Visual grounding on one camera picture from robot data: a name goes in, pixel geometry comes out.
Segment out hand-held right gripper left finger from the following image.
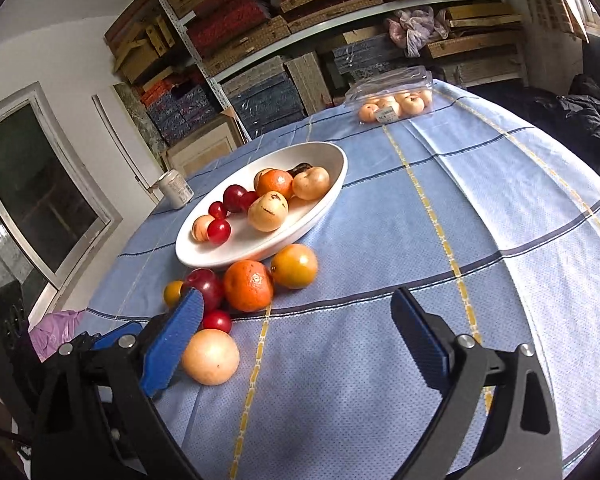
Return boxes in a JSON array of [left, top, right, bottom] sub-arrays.
[[32, 287, 205, 480]]

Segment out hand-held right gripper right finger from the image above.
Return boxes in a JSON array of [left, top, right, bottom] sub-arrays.
[[391, 287, 563, 480]]

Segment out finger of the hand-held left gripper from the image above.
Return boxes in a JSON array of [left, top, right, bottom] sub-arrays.
[[87, 321, 146, 356]]

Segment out small yellow-orange citrus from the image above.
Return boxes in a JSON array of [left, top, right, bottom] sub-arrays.
[[163, 280, 185, 308]]

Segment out large red plum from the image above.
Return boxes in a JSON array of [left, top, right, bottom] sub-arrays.
[[185, 268, 226, 311]]

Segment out large orange mandarin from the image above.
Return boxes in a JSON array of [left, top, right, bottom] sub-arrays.
[[223, 259, 275, 312]]

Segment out small tan pear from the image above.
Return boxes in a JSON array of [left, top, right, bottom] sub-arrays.
[[191, 215, 216, 243]]

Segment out smooth yellow-orange citrus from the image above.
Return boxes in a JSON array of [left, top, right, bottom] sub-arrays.
[[270, 243, 319, 290]]

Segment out dark red plum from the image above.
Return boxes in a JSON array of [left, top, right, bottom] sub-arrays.
[[223, 184, 248, 213]]

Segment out white oval bowl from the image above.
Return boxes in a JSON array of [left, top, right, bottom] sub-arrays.
[[175, 141, 349, 269]]

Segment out pink plastic bag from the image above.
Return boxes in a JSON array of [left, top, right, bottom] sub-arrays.
[[29, 310, 86, 363]]

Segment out blue checked tablecloth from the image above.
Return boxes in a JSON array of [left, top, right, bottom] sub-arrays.
[[65, 77, 600, 480]]

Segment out silver drink can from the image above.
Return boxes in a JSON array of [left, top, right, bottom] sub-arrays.
[[157, 170, 195, 209]]

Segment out cardboard box on floor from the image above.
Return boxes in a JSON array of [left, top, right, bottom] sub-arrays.
[[161, 115, 246, 176]]

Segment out green marbled panel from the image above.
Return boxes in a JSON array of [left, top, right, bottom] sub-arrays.
[[112, 82, 168, 158]]

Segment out blue patterned box stack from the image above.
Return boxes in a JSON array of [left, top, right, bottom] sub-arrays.
[[225, 72, 306, 136], [145, 85, 223, 146], [332, 35, 406, 83]]

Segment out orange patterned boxes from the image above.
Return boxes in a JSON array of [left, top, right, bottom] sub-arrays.
[[140, 77, 181, 106]]

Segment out clear plastic clamshell box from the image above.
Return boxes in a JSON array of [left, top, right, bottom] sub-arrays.
[[344, 67, 435, 125]]

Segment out black jacket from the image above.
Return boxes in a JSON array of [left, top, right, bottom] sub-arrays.
[[505, 75, 600, 186]]

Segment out grey wooden upright box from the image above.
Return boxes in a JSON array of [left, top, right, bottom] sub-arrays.
[[285, 52, 333, 113]]

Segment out pile of tan cardboard boxes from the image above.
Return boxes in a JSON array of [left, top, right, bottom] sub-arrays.
[[105, 0, 191, 86]]

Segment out stacks of tan flat boxes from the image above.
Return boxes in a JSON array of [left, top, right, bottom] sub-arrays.
[[160, 0, 528, 111]]

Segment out pink crumpled cloth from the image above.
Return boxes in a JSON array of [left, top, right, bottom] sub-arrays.
[[387, 6, 451, 58]]

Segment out large red patterned box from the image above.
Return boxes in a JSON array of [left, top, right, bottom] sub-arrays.
[[185, 0, 273, 56]]

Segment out white metal shelving unit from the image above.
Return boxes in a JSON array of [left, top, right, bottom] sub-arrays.
[[150, 0, 531, 143]]

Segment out white wall conduit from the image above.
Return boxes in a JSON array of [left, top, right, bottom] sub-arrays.
[[91, 92, 163, 206]]

